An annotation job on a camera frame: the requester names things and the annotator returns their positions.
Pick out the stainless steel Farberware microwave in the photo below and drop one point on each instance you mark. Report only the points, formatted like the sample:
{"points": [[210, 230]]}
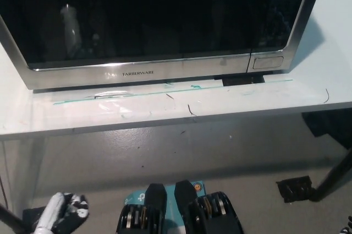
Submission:
{"points": [[277, 24]]}

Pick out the silver door release button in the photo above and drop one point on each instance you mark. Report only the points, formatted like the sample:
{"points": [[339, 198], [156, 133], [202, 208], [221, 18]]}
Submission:
{"points": [[268, 62]]}

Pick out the dark object under table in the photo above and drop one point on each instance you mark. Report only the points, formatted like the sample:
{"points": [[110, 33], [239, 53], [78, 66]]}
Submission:
{"points": [[327, 126]]}

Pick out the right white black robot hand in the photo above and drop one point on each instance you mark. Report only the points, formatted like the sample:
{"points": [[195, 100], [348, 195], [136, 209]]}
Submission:
{"points": [[348, 227]]}

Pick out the teal tape line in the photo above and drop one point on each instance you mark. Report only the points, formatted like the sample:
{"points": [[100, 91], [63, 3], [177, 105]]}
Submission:
{"points": [[154, 93]]}

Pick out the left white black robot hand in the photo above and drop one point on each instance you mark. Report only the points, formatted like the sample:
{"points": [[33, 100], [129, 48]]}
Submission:
{"points": [[59, 212]]}

